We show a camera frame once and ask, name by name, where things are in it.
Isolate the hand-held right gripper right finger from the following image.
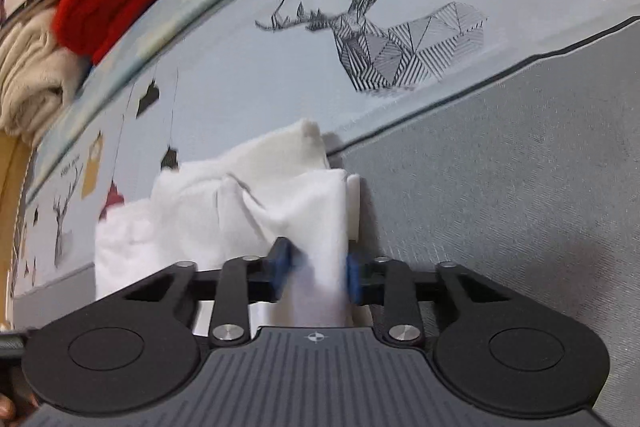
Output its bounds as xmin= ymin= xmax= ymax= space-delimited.
xmin=346 ymin=254 xmax=506 ymax=348

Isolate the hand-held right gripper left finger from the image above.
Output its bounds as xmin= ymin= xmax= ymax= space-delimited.
xmin=120 ymin=237 xmax=292 ymax=348

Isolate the white t-shirt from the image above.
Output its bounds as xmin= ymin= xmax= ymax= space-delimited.
xmin=94 ymin=118 xmax=374 ymax=339

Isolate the wooden headboard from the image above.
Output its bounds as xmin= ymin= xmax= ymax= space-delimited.
xmin=0 ymin=132 xmax=37 ymax=325

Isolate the grey printed bed sheet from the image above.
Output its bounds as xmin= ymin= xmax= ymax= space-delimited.
xmin=10 ymin=0 xmax=640 ymax=348

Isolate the cream fleece blanket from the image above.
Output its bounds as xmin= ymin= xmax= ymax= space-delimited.
xmin=0 ymin=19 xmax=92 ymax=148

